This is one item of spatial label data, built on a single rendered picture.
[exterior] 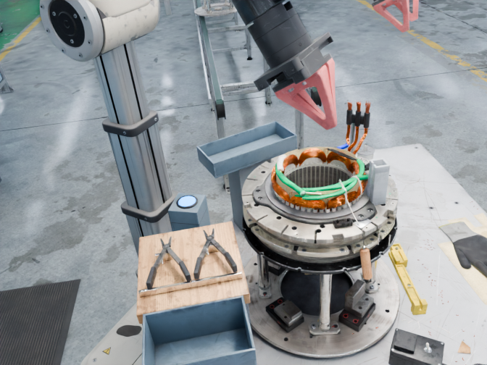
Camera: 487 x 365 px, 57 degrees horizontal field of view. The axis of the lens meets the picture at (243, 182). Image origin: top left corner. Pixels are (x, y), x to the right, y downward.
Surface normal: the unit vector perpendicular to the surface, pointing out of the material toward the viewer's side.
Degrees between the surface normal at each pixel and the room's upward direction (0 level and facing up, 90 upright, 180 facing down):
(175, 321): 90
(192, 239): 0
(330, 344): 0
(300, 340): 0
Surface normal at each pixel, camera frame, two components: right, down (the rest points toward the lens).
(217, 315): 0.17, 0.55
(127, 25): 0.86, 0.41
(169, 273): -0.08, -0.83
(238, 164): 0.47, 0.47
